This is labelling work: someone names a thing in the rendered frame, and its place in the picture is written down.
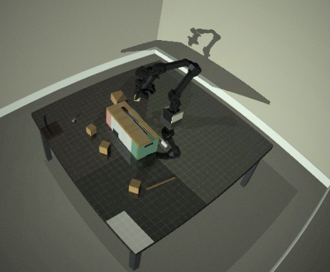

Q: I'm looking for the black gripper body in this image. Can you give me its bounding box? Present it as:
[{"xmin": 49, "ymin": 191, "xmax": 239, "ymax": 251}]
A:
[{"xmin": 135, "ymin": 78, "xmax": 152, "ymax": 100}]

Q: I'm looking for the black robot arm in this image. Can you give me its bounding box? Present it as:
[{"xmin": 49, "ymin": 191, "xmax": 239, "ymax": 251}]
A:
[{"xmin": 135, "ymin": 59, "xmax": 201, "ymax": 114}]

